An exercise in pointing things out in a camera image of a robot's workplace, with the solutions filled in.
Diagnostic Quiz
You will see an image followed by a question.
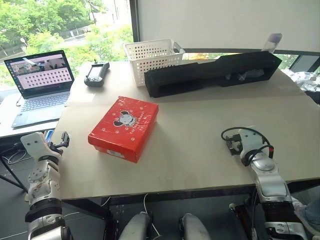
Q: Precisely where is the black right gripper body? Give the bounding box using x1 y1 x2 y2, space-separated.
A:
228 134 244 157

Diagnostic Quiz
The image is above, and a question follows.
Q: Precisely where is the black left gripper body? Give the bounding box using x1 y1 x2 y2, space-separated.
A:
48 140 65 158

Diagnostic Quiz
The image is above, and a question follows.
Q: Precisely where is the red cardboard box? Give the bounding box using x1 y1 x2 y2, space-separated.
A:
87 95 160 164

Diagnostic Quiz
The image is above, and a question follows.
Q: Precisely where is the grey open laptop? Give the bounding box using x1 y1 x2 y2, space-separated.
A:
3 49 76 130

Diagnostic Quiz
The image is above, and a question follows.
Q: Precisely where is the white side desk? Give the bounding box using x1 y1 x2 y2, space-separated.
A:
0 94 66 139

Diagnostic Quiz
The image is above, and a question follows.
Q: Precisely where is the long black open box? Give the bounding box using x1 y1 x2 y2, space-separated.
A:
143 50 283 99

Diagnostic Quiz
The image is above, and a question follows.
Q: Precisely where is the black handheld remote controller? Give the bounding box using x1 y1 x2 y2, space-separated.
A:
83 59 111 88

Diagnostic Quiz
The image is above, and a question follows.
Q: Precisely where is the silver rounded robot leg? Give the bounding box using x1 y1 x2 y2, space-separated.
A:
117 211 152 240
178 213 211 240

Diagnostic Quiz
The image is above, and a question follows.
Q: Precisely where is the cluttered white cloth pile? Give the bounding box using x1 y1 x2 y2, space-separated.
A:
281 67 320 94

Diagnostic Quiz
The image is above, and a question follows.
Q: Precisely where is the blue jeans clad person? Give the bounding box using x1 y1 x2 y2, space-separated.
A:
292 196 320 237

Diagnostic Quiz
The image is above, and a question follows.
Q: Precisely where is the white perforated plastic basket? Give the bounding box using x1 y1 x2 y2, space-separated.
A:
123 38 186 88

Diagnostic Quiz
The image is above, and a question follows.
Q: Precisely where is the white projection board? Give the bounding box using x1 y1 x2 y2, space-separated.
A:
138 0 320 54

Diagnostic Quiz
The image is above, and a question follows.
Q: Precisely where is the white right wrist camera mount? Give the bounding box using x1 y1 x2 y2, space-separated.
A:
236 125 264 158

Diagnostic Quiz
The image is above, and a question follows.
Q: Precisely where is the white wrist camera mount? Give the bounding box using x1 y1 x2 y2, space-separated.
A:
20 132 49 159
236 125 264 158

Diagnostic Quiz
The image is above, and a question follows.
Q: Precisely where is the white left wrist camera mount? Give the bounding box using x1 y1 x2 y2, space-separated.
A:
20 132 49 159

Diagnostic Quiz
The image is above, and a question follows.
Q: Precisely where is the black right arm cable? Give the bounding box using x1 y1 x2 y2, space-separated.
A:
220 127 275 167

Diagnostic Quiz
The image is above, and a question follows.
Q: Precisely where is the thin white cable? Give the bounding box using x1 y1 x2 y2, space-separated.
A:
143 193 161 236

